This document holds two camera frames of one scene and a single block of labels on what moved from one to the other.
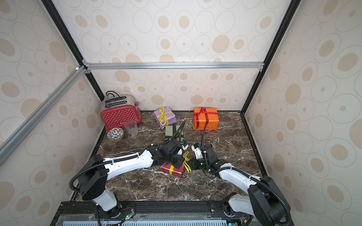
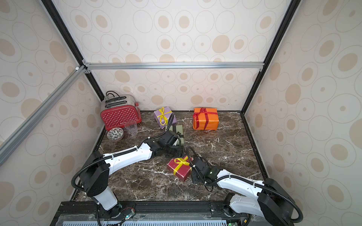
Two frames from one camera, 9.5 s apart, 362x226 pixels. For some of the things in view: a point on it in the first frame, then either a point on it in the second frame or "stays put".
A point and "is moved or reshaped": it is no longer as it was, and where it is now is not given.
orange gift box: [213, 122] stays put
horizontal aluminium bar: [97, 66] stays put
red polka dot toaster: [119, 109] stays put
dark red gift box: [169, 169] is moved or reshaped
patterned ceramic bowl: [115, 133] stays put
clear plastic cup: [132, 127] stays put
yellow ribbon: [185, 163] is moved or reshaped
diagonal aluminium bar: [12, 139] stays put
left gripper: [180, 163] → [180, 152]
